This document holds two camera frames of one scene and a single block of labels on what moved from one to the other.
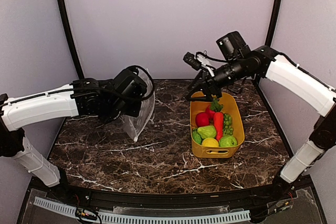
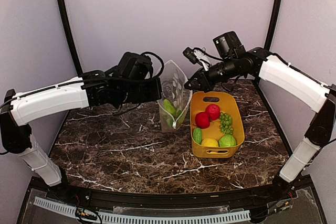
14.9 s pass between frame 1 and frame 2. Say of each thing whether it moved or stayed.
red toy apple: stayed
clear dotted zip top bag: moved
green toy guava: stayed
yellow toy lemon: stayed
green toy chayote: moved
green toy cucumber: stayed
